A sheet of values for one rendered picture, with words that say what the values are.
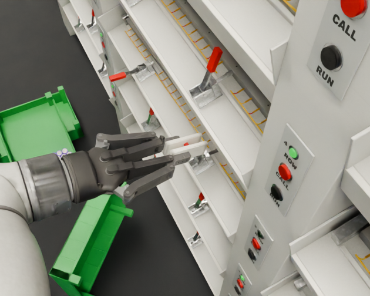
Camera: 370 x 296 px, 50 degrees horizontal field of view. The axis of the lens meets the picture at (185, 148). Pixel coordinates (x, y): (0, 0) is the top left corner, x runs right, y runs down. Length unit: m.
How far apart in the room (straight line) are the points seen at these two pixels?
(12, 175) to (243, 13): 0.36
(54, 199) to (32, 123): 0.92
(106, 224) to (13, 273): 0.89
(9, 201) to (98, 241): 0.78
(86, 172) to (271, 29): 0.33
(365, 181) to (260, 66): 0.14
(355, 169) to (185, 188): 0.66
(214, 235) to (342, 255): 0.45
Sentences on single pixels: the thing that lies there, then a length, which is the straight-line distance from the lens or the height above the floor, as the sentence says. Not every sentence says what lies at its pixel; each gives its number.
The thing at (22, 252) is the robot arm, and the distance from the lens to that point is 0.46.
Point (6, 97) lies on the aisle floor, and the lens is 1.74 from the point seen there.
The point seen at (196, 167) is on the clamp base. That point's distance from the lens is 0.73.
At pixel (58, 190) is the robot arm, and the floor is 0.70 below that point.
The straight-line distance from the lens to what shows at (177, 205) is 1.15.
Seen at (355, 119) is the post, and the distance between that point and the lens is 0.30.
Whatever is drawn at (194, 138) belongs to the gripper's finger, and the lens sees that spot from 0.69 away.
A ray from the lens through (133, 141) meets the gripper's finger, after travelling 0.67.
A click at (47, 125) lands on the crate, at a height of 0.09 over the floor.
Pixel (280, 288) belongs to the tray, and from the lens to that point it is 0.68.
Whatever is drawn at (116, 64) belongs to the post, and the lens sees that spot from 1.12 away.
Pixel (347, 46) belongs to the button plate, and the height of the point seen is 1.02.
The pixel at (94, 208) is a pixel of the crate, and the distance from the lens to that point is 1.12.
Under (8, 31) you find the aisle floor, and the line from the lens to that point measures 2.03.
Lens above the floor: 1.19
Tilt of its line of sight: 56 degrees down
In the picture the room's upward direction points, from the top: straight up
